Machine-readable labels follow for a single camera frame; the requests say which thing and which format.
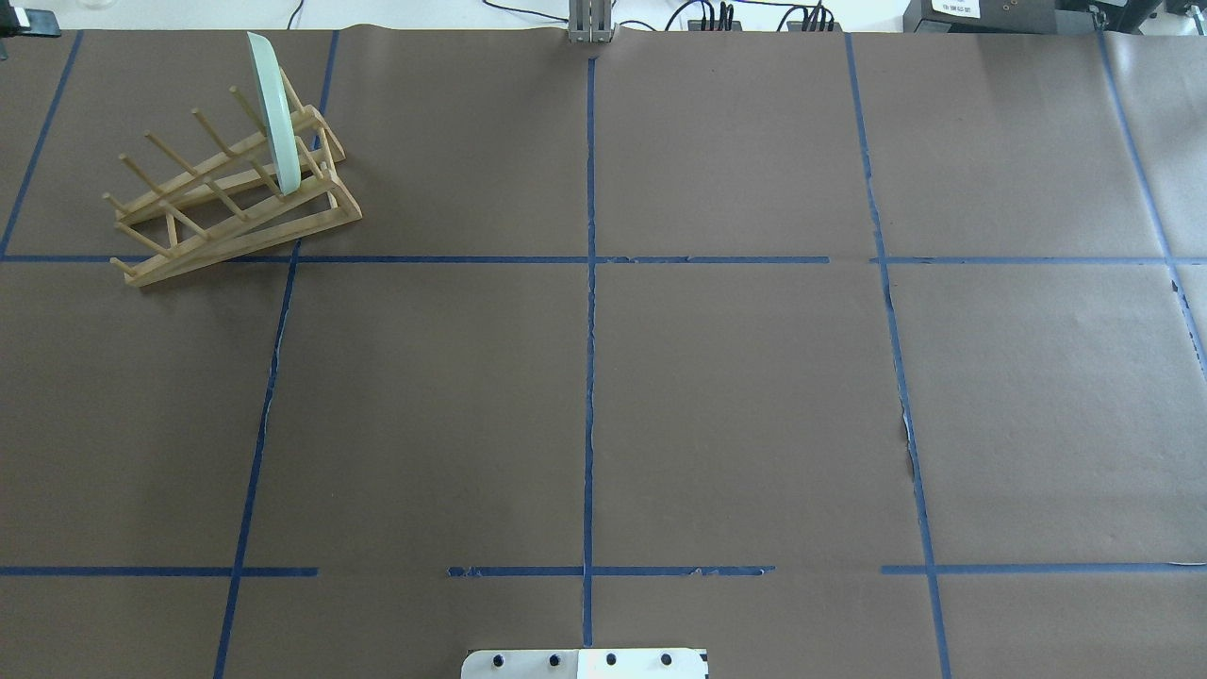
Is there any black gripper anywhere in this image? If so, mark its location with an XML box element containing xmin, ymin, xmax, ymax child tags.
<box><xmin>1</xmin><ymin>8</ymin><xmax>62</xmax><ymax>39</ymax></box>

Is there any light green plate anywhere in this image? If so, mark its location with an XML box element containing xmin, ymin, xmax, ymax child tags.
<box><xmin>245</xmin><ymin>33</ymin><xmax>302</xmax><ymax>197</ymax></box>

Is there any wooden plate rack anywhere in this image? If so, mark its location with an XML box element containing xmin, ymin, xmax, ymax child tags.
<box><xmin>103</xmin><ymin>72</ymin><xmax>365</xmax><ymax>288</ymax></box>

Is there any black power adapter left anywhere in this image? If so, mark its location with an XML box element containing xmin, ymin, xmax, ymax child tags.
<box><xmin>686</xmin><ymin>1</ymin><xmax>742</xmax><ymax>33</ymax></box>

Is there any black power adapter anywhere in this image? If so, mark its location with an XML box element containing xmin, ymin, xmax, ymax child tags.
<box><xmin>779</xmin><ymin>2</ymin><xmax>842</xmax><ymax>33</ymax></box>
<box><xmin>686</xmin><ymin>1</ymin><xmax>742</xmax><ymax>33</ymax></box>

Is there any black power adapter right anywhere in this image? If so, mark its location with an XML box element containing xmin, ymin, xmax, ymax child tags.
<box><xmin>779</xmin><ymin>2</ymin><xmax>842</xmax><ymax>33</ymax></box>

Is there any black box with label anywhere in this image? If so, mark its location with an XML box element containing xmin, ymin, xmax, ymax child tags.
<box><xmin>900</xmin><ymin>1</ymin><xmax>1100</xmax><ymax>35</ymax></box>

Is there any aluminium frame post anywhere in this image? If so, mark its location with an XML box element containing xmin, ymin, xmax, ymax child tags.
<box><xmin>568</xmin><ymin>0</ymin><xmax>616</xmax><ymax>43</ymax></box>

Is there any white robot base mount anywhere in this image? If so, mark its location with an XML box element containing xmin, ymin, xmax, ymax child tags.
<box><xmin>460</xmin><ymin>646</ymin><xmax>710</xmax><ymax>678</ymax></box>

